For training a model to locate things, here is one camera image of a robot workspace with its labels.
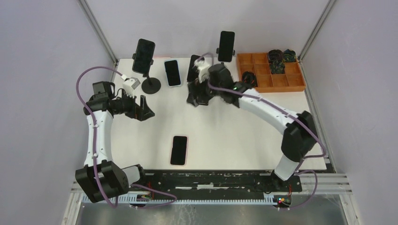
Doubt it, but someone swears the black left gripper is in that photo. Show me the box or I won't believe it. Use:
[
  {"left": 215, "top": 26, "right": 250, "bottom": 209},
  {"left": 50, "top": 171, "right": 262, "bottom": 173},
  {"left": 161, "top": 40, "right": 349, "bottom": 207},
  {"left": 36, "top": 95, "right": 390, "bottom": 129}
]
[{"left": 114, "top": 89, "right": 154, "bottom": 121}]

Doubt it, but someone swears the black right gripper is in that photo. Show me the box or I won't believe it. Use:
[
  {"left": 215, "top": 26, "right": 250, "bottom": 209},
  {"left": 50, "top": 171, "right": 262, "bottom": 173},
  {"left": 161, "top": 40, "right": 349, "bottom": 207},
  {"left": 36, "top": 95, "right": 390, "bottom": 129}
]
[{"left": 187, "top": 73, "right": 223, "bottom": 106}]

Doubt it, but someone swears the pink case phone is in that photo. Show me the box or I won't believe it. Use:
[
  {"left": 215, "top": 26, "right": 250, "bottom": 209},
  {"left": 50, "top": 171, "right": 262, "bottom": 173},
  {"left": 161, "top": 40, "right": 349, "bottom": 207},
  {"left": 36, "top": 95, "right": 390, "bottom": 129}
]
[{"left": 170, "top": 136, "right": 188, "bottom": 166}]

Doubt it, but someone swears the tall black phone stand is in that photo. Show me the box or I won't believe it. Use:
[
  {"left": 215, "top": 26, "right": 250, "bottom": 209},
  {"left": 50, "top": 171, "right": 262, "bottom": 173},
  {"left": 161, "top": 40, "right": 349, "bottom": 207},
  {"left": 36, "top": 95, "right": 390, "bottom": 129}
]
[
  {"left": 132, "top": 53, "right": 161, "bottom": 94},
  {"left": 216, "top": 47, "right": 236, "bottom": 63}
]

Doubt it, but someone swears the black phone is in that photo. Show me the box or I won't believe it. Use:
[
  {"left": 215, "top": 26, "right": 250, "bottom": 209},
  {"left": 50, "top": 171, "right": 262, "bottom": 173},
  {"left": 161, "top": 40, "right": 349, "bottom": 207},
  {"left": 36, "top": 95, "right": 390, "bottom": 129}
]
[
  {"left": 187, "top": 54, "right": 200, "bottom": 83},
  {"left": 132, "top": 38, "right": 155, "bottom": 75},
  {"left": 219, "top": 31, "right": 235, "bottom": 49}
]

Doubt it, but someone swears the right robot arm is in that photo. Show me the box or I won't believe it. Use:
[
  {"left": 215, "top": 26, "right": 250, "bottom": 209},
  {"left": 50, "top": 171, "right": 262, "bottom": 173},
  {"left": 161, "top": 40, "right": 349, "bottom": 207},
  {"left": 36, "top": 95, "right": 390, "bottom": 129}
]
[{"left": 187, "top": 60, "right": 319, "bottom": 191}]

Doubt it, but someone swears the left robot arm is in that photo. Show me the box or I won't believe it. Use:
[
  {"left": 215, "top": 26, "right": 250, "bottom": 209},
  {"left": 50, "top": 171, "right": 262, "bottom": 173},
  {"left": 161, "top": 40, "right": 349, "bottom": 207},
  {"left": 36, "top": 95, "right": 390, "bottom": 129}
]
[{"left": 75, "top": 78, "right": 155, "bottom": 203}]

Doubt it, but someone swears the black phone on round stand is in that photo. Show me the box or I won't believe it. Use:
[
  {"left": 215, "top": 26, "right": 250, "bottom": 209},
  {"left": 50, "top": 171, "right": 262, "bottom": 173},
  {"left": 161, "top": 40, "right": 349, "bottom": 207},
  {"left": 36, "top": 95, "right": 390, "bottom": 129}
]
[{"left": 187, "top": 54, "right": 200, "bottom": 83}]

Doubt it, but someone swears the white case phone lying flat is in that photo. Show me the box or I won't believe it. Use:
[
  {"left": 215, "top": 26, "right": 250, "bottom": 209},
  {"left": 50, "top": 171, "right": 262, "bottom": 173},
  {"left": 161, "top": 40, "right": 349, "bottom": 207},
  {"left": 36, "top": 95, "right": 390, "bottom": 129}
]
[{"left": 164, "top": 60, "right": 182, "bottom": 87}]

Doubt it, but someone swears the black phone on tall stand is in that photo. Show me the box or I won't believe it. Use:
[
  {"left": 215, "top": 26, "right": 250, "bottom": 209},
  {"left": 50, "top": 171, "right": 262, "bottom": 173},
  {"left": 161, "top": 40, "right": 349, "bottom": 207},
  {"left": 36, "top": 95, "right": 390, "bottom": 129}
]
[{"left": 132, "top": 38, "right": 155, "bottom": 75}]

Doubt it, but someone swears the wooden compartment tray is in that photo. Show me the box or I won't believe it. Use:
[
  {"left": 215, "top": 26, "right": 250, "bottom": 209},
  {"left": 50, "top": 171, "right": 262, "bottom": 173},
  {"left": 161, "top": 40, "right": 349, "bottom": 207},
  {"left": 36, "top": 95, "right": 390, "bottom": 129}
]
[{"left": 236, "top": 52, "right": 306, "bottom": 93}]

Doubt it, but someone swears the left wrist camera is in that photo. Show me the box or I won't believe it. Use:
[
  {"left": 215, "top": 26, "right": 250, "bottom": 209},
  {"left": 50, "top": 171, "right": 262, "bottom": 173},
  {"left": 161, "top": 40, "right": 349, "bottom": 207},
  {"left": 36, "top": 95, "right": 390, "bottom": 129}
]
[{"left": 122, "top": 77, "right": 140, "bottom": 92}]

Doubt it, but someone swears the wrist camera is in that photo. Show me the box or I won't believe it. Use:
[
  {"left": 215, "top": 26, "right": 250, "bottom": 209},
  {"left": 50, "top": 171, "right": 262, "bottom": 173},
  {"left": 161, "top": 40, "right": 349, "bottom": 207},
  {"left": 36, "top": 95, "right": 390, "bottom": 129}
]
[
  {"left": 122, "top": 77, "right": 140, "bottom": 92},
  {"left": 194, "top": 59, "right": 211, "bottom": 83}
]

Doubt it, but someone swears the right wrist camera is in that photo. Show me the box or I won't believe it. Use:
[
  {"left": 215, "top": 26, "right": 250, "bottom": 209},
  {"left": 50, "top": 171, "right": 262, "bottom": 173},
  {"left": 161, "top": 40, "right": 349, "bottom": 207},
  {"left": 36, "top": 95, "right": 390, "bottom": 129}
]
[{"left": 194, "top": 59, "right": 211, "bottom": 83}]

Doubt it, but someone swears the black cable coil front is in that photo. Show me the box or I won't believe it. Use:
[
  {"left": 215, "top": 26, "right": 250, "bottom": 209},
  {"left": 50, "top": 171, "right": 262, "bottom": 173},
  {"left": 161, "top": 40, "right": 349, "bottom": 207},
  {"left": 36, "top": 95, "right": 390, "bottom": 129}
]
[{"left": 242, "top": 71, "right": 258, "bottom": 88}]

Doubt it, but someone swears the white slotted cable duct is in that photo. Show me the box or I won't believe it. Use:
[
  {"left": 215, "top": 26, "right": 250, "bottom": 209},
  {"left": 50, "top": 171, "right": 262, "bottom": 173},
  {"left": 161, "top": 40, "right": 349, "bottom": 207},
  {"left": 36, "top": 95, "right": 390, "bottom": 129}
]
[{"left": 81, "top": 194, "right": 293, "bottom": 206}]

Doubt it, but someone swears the black mounting base plate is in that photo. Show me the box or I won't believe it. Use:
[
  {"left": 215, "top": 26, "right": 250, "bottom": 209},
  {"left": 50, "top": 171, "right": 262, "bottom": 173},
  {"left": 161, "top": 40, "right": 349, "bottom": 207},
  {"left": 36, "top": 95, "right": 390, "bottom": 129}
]
[{"left": 138, "top": 170, "right": 303, "bottom": 200}]

